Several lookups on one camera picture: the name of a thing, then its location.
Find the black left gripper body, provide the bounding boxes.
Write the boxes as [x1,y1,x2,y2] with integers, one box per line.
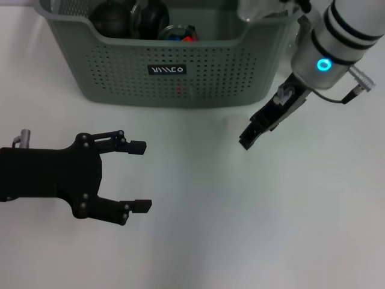
[0,132,105,220]

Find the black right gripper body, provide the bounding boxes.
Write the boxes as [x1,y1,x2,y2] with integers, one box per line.
[248,73,311,132]

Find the glass teacup with black sleeve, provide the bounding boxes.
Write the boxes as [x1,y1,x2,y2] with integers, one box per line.
[156,24,200,42]
[129,0,171,40]

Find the grey-green perforated storage bin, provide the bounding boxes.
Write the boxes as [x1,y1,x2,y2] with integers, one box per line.
[32,0,310,108]

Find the white two-stud brick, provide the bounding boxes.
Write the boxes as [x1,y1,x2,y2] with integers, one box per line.
[224,116,246,129]

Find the black round teapot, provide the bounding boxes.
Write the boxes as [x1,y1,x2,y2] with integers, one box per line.
[89,1,133,39]

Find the black cable with silver connector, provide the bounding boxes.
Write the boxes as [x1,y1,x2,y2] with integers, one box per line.
[312,66,377,105]

